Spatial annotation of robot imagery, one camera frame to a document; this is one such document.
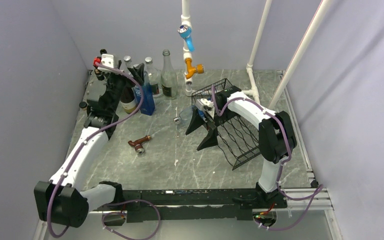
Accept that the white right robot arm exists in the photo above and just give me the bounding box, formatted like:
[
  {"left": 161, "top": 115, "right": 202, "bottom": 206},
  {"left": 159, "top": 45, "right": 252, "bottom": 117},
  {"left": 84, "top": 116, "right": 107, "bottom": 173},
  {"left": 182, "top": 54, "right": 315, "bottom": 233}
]
[{"left": 185, "top": 85, "right": 297, "bottom": 208}]

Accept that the tall clear open-neck bottle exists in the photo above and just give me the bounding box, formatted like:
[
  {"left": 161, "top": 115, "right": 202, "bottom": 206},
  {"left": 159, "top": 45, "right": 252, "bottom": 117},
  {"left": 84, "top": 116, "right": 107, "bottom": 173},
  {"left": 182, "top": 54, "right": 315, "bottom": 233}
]
[{"left": 161, "top": 49, "right": 178, "bottom": 100}]

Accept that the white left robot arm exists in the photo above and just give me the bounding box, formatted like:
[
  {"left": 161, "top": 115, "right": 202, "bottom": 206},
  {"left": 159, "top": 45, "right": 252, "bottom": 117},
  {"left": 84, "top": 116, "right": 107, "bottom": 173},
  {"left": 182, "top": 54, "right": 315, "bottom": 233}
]
[{"left": 33, "top": 63, "right": 139, "bottom": 228}]

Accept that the clear bottle dark label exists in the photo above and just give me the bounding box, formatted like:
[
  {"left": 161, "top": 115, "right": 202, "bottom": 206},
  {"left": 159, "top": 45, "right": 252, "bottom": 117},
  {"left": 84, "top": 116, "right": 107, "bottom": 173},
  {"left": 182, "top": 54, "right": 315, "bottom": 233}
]
[{"left": 123, "top": 55, "right": 133, "bottom": 69}]

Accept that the brown gold-capped wine bottle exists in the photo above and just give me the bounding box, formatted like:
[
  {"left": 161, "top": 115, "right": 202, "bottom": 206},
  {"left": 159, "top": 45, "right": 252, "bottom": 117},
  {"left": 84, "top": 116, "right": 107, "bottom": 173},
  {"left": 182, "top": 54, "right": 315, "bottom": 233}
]
[{"left": 120, "top": 87, "right": 138, "bottom": 114}]

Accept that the black wire wine rack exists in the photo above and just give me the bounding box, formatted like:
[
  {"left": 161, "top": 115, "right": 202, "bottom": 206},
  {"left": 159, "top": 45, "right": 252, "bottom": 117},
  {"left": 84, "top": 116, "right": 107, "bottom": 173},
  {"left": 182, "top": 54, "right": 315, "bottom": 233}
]
[{"left": 191, "top": 85, "right": 261, "bottom": 170}]

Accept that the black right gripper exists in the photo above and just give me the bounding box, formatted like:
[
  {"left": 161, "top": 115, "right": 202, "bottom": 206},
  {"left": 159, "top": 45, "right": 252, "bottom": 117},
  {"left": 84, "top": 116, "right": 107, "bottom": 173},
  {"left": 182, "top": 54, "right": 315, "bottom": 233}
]
[{"left": 186, "top": 106, "right": 239, "bottom": 151}]

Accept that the white diagonal pole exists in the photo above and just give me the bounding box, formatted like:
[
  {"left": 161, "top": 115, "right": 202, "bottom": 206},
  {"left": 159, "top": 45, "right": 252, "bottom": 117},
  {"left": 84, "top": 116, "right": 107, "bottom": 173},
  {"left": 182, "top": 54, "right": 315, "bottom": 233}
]
[{"left": 268, "top": 0, "right": 334, "bottom": 109}]

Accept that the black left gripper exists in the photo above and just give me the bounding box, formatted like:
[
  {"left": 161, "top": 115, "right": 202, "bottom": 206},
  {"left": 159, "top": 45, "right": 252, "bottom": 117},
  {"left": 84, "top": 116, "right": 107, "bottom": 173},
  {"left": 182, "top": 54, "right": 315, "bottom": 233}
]
[{"left": 105, "top": 61, "right": 144, "bottom": 113}]

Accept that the clear black-capped bottle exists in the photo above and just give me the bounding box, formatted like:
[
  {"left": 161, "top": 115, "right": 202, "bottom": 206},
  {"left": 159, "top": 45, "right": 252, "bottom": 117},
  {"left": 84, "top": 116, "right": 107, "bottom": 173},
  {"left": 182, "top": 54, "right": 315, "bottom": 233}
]
[{"left": 93, "top": 68, "right": 106, "bottom": 81}]

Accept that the orange pipe valve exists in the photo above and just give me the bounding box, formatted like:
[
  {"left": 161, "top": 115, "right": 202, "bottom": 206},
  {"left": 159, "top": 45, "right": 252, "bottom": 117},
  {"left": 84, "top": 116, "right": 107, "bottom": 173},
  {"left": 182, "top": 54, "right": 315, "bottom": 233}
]
[{"left": 184, "top": 57, "right": 205, "bottom": 80}]

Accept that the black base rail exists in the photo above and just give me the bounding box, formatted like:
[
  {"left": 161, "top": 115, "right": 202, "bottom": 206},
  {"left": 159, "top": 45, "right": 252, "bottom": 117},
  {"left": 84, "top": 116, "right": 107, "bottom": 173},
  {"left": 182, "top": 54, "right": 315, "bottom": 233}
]
[{"left": 90, "top": 188, "right": 289, "bottom": 223}]

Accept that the clear blue bottle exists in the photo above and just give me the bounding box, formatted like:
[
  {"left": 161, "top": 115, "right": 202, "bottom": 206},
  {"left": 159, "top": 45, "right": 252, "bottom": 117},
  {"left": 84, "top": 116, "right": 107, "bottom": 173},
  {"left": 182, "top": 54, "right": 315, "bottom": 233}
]
[
  {"left": 173, "top": 106, "right": 206, "bottom": 126},
  {"left": 132, "top": 71, "right": 155, "bottom": 116}
]

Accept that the round clear flask bottle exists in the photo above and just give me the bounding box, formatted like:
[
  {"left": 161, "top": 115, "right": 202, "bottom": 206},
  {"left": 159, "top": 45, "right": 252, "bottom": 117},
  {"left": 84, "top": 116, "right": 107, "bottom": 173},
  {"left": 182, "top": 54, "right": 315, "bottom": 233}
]
[{"left": 78, "top": 101, "right": 89, "bottom": 111}]

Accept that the white PVC pipe frame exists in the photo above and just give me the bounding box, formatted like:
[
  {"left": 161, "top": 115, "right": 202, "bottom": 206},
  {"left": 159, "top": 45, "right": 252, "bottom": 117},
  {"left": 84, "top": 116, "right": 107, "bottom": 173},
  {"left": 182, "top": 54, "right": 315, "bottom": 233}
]
[{"left": 180, "top": 0, "right": 272, "bottom": 103}]

